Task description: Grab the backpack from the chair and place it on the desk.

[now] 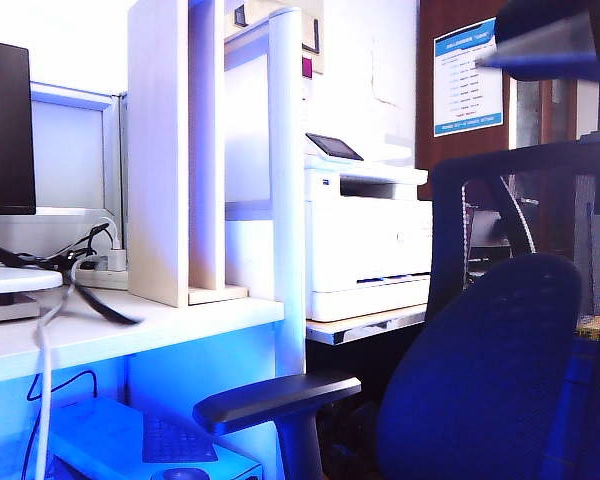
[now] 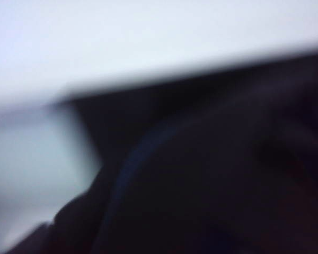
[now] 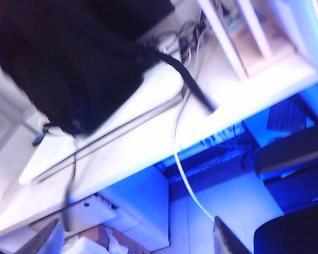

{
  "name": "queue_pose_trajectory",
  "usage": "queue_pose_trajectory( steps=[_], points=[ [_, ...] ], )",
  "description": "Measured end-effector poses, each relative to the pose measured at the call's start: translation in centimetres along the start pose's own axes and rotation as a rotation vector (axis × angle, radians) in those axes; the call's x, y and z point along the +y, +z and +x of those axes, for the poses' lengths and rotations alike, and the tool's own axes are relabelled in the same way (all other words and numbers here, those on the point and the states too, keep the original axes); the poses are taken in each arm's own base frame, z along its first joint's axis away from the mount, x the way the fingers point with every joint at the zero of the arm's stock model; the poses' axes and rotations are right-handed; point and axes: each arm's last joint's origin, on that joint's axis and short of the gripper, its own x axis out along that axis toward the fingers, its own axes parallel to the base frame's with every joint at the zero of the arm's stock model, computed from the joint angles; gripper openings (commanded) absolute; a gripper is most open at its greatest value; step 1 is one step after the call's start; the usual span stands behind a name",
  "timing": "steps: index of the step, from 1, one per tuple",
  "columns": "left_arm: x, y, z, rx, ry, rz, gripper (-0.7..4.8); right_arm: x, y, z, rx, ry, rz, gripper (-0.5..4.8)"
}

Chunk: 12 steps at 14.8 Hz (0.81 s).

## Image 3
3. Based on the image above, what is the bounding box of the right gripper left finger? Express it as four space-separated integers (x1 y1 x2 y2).
13 218 66 254

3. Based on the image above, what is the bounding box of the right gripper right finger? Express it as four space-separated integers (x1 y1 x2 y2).
213 215 252 254

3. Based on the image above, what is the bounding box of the dark blue backpack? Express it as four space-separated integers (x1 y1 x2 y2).
0 0 218 137

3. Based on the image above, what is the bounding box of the black mesh office chair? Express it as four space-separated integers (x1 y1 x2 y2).
254 124 318 254

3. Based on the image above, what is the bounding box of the light wooden desk shelf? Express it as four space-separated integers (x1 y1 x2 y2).
196 0 318 80

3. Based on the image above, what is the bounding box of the brown cardboard box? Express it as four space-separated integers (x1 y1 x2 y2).
95 224 149 254

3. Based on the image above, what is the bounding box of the white drawer cabinet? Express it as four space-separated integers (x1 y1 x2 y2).
66 164 173 252

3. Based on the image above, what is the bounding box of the dark keyboard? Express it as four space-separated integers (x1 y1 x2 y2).
266 100 308 131

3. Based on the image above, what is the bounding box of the white monitor riser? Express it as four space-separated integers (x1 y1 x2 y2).
18 63 186 185

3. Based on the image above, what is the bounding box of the white power strip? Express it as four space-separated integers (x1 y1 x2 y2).
158 38 193 58

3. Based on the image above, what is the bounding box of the black computer monitor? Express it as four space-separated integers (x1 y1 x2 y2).
95 0 175 40

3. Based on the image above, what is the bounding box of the thick white cable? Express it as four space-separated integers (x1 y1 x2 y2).
172 87 215 222

